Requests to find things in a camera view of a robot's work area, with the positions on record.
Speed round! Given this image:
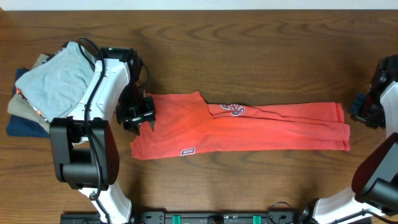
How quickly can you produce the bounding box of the beige folded garment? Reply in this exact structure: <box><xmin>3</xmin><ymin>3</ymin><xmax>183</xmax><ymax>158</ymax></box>
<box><xmin>7</xmin><ymin>54</ymin><xmax>53</xmax><ymax>133</ymax></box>

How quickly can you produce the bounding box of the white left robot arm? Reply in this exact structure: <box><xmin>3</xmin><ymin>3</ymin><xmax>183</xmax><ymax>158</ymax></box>
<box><xmin>50</xmin><ymin>47</ymin><xmax>156</xmax><ymax>223</ymax></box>

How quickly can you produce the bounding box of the light blue folded garment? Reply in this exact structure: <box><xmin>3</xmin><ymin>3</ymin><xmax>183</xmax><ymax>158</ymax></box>
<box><xmin>16</xmin><ymin>42</ymin><xmax>94</xmax><ymax>122</ymax></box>

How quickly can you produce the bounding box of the navy blue folded garment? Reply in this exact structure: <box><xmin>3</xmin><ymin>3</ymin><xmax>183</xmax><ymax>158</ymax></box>
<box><xmin>6</xmin><ymin>68</ymin><xmax>50</xmax><ymax>139</ymax></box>

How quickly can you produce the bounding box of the red orange t-shirt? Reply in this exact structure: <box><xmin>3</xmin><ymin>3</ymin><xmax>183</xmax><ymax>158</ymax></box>
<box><xmin>131</xmin><ymin>91</ymin><xmax>350</xmax><ymax>160</ymax></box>

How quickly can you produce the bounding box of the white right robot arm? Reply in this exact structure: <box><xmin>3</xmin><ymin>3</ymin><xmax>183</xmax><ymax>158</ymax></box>
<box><xmin>305</xmin><ymin>82</ymin><xmax>397</xmax><ymax>223</ymax></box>

